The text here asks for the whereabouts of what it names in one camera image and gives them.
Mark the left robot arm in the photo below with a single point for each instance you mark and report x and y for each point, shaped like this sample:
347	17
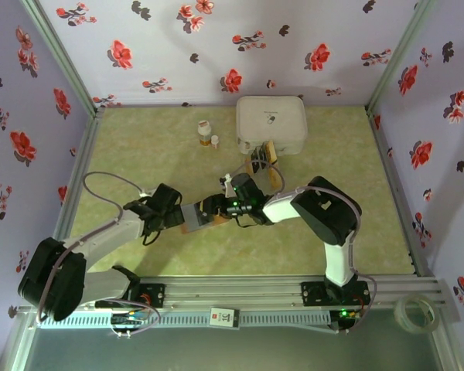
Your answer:
108	235

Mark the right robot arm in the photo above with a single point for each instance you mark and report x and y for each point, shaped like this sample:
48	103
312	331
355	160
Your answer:
328	210

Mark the gold VIP card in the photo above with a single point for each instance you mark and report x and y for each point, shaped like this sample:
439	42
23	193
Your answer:
276	178
249	168
270	151

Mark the black VIP card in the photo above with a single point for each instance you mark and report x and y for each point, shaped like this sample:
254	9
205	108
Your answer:
259	158

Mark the small white pink-label medicine bottle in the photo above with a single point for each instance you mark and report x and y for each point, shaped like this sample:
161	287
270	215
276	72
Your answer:
215	141

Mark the large white orange-label medicine bottle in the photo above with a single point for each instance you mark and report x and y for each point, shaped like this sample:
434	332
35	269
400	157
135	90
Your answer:
204	133

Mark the white square box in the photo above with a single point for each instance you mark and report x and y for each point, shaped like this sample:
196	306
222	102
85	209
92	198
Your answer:
270	116

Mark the white label box red logo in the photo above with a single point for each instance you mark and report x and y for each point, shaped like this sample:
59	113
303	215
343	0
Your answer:
224	317

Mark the clear adhesive tape roll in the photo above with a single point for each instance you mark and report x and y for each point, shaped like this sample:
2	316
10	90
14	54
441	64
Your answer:
398	309

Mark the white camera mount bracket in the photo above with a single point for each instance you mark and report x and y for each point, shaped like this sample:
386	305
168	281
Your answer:
226	183

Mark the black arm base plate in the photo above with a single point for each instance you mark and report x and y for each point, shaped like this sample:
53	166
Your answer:
313	293
154	295

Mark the wide aluminium base rail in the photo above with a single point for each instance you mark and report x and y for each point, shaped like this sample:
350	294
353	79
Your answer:
236	293

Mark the aluminium table side rail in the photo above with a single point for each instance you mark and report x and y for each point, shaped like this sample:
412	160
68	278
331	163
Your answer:
396	193
83	162

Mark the aluminium frame post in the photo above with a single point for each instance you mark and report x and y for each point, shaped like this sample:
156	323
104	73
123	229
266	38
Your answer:
398	58
62	58

